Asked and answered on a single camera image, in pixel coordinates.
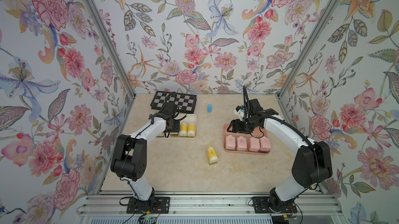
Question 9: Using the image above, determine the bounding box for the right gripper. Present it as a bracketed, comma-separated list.
[227, 118, 258, 133]

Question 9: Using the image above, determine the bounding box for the yellow sharpener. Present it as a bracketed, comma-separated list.
[207, 146, 219, 164]
[179, 122, 188, 137]
[187, 123, 196, 137]

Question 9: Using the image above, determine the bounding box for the pink sharpener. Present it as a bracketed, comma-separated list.
[224, 135, 236, 151]
[248, 137, 260, 152]
[236, 136, 248, 151]
[259, 136, 271, 153]

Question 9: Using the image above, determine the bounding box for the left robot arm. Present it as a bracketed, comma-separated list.
[110, 102, 180, 207]

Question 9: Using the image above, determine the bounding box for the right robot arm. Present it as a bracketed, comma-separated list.
[227, 98, 333, 206]

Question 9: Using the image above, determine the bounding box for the pink storage tray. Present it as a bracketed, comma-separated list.
[223, 124, 267, 154]

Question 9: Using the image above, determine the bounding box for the white storage tray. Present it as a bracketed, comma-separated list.
[169, 114, 197, 138]

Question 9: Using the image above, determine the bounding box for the black white checkerboard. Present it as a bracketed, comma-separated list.
[150, 91, 197, 114]

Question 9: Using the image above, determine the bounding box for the blue cylinder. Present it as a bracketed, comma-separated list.
[207, 105, 213, 113]

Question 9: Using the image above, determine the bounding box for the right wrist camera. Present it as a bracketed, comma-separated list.
[234, 106, 245, 121]

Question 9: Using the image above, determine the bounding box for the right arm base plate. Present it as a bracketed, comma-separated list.
[250, 197, 298, 214]

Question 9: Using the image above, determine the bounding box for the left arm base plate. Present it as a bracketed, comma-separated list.
[126, 197, 170, 214]

